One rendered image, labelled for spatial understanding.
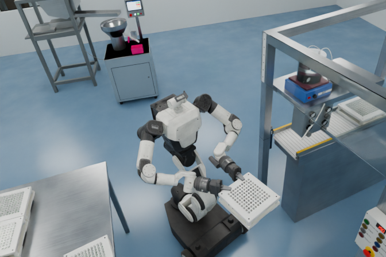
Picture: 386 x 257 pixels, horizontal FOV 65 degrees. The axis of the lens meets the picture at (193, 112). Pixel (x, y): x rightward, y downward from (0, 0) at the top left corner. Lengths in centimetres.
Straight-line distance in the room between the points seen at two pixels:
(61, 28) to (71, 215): 352
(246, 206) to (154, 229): 142
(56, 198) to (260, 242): 167
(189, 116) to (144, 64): 240
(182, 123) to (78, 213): 89
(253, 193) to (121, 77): 300
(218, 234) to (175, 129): 110
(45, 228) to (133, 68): 264
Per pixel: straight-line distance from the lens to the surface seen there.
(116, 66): 429
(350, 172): 295
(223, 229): 268
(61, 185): 241
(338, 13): 223
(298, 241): 290
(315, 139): 236
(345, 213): 315
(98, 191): 223
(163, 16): 689
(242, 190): 179
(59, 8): 495
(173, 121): 189
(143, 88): 444
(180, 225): 276
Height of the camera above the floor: 246
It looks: 36 degrees down
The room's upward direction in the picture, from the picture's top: 7 degrees counter-clockwise
